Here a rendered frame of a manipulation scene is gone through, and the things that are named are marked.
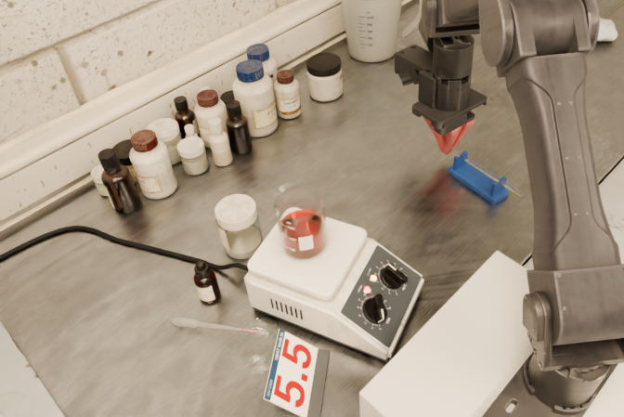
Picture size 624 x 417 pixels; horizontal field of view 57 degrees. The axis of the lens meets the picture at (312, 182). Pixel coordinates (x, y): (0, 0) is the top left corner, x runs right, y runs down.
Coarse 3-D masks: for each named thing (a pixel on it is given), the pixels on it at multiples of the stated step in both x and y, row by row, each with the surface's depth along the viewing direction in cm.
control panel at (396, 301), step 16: (384, 256) 75; (368, 272) 73; (384, 288) 73; (400, 288) 74; (416, 288) 74; (352, 304) 70; (384, 304) 71; (400, 304) 72; (352, 320) 68; (368, 320) 69; (384, 320) 70; (400, 320) 71; (384, 336) 69
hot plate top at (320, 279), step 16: (336, 224) 76; (272, 240) 75; (336, 240) 74; (352, 240) 74; (256, 256) 73; (272, 256) 73; (320, 256) 72; (336, 256) 72; (352, 256) 72; (256, 272) 71; (272, 272) 71; (288, 272) 71; (304, 272) 70; (320, 272) 70; (336, 272) 70; (304, 288) 69; (320, 288) 68; (336, 288) 69
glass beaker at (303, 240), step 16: (272, 192) 70; (288, 192) 71; (304, 192) 72; (320, 192) 70; (288, 208) 73; (304, 208) 73; (320, 208) 72; (288, 224) 67; (304, 224) 67; (320, 224) 69; (288, 240) 69; (304, 240) 69; (320, 240) 70; (288, 256) 72; (304, 256) 71
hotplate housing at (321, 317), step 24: (360, 264) 73; (264, 288) 72; (288, 288) 71; (264, 312) 76; (288, 312) 73; (312, 312) 70; (336, 312) 68; (408, 312) 73; (336, 336) 71; (360, 336) 68; (384, 360) 70
